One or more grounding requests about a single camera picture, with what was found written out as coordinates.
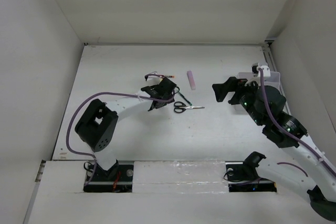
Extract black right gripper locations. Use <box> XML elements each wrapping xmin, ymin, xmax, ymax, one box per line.
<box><xmin>212</xmin><ymin>76</ymin><xmax>265</xmax><ymax>126</ymax></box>

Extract purple pink highlighter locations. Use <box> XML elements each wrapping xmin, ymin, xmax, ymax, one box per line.
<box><xmin>187</xmin><ymin>70</ymin><xmax>196</xmax><ymax>90</ymax></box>

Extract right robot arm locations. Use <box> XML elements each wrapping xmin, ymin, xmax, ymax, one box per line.
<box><xmin>212</xmin><ymin>77</ymin><xmax>335</xmax><ymax>222</ymax></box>

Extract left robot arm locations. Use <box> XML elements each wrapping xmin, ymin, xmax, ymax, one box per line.
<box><xmin>75</xmin><ymin>77</ymin><xmax>179</xmax><ymax>180</ymax></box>

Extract orange capped red pen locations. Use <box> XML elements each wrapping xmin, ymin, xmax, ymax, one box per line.
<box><xmin>158</xmin><ymin>75</ymin><xmax>175</xmax><ymax>78</ymax></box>

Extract green pen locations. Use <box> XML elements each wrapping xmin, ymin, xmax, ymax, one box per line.
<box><xmin>178</xmin><ymin>91</ymin><xmax>193</xmax><ymax>106</ymax></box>

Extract white divided container right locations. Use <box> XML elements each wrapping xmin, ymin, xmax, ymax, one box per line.
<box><xmin>265</xmin><ymin>71</ymin><xmax>280</xmax><ymax>91</ymax></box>

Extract black handled scissors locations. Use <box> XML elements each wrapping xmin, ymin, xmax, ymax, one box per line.
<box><xmin>173</xmin><ymin>101</ymin><xmax>205</xmax><ymax>114</ymax></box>

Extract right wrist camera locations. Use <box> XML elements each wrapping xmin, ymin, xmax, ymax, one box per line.
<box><xmin>237</xmin><ymin>63</ymin><xmax>271</xmax><ymax>83</ymax></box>

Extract aluminium rail right side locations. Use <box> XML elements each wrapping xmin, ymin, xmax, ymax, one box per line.
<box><xmin>264</xmin><ymin>40</ymin><xmax>292</xmax><ymax>114</ymax></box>

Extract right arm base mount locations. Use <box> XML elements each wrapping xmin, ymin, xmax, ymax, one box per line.
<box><xmin>223</xmin><ymin>152</ymin><xmax>277</xmax><ymax>193</ymax></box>

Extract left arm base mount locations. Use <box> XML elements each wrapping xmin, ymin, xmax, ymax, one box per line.
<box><xmin>83</xmin><ymin>161</ymin><xmax>134</xmax><ymax>193</ymax></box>

